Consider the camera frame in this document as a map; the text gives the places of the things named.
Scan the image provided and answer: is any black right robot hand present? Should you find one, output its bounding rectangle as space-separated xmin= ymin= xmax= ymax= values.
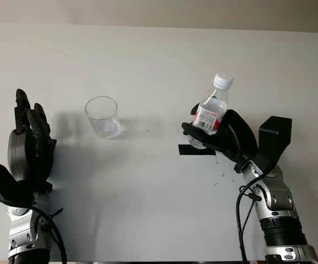
xmin=181 ymin=103 xmax=259 ymax=166

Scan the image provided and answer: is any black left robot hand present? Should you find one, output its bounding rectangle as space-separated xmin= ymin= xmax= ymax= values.
xmin=7 ymin=88 xmax=57 ymax=194

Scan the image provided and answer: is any clear plastic water bottle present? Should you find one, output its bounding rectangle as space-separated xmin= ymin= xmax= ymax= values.
xmin=187 ymin=73 xmax=234 ymax=150

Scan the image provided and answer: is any clear glass cup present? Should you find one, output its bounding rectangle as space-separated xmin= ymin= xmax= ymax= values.
xmin=84 ymin=96 xmax=122 ymax=141

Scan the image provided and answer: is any black tape strip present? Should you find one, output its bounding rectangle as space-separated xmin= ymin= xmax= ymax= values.
xmin=178 ymin=144 xmax=217 ymax=156

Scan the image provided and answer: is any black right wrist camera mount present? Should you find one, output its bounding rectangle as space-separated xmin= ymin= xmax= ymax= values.
xmin=253 ymin=115 xmax=293 ymax=174

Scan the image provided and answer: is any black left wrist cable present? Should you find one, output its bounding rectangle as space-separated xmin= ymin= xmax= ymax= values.
xmin=31 ymin=205 xmax=68 ymax=264

